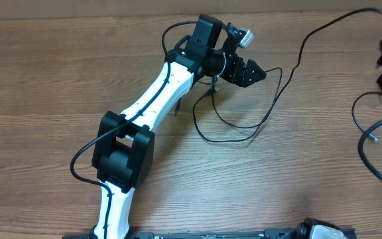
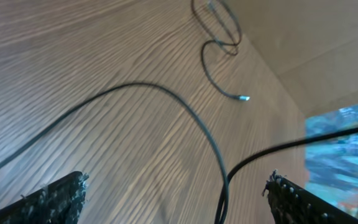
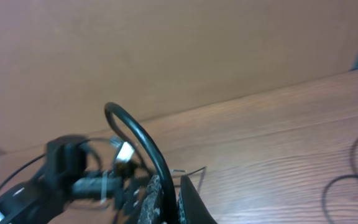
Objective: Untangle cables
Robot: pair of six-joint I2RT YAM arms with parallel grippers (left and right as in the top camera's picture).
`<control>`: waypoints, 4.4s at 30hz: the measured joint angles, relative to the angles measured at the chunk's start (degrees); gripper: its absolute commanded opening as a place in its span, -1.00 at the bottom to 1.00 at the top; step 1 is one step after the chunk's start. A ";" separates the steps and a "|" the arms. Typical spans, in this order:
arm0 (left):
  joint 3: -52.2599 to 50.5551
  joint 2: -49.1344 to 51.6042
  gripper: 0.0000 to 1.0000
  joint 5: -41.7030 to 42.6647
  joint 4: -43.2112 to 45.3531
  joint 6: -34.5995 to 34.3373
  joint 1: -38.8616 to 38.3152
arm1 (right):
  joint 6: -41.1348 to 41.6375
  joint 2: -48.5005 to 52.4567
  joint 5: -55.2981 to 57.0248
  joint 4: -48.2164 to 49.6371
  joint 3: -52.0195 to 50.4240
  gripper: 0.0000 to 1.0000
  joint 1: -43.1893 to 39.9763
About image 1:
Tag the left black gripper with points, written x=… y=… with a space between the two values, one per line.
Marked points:
x=242 y=79

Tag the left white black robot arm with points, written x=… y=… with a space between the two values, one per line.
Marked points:
x=124 y=147

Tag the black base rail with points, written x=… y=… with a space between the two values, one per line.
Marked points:
x=272 y=233

